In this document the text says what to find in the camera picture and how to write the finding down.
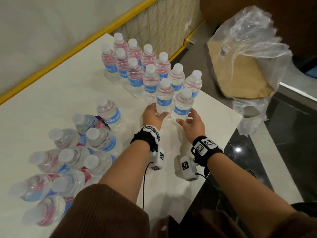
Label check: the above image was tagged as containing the person's left hand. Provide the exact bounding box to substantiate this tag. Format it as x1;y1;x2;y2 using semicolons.
142;102;169;131

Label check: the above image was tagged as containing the person's right hand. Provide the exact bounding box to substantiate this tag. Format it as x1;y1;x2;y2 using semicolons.
176;108;206;144

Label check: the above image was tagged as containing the water bottle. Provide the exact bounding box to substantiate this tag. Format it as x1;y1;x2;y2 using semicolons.
156;78;175;115
171;88;194;122

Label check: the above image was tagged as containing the arranged group of water bottles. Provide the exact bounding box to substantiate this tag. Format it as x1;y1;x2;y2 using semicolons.
101;32;203;104

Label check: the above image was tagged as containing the brown cardboard box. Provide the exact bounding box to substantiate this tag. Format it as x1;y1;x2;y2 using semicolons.
207;41;275;99

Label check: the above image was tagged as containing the cluster of water bottles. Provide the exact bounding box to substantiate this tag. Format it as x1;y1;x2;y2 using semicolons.
9;96;123;227

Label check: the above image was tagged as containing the person's left forearm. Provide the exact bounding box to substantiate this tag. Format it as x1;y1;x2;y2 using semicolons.
98;140;151;204

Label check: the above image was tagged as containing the person's right forearm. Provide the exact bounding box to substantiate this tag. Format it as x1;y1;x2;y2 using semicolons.
207;153;298;221

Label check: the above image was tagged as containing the purple round sticker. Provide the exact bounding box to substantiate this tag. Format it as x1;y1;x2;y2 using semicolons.
95;116;109;129

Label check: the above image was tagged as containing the white table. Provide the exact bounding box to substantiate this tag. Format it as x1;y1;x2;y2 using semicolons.
0;33;243;238

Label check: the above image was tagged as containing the black garment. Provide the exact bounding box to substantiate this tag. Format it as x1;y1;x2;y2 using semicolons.
179;212;238;238

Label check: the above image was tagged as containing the brown sweater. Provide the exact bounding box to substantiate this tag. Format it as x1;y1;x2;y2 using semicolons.
49;183;317;238

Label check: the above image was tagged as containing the dark round stool base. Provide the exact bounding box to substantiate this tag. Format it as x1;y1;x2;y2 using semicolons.
304;66;317;80

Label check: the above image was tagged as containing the brown chair backrest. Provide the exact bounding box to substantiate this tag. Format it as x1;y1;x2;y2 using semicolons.
200;0;317;60

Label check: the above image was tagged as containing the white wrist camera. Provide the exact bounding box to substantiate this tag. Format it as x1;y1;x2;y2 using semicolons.
174;155;199;182
149;148;165;171

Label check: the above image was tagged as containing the black cable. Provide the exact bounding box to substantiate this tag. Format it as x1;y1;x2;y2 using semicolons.
142;161;153;210
195;173;223;211

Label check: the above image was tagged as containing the yellow wire mesh fence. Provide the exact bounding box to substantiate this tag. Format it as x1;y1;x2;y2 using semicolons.
0;0;206;106

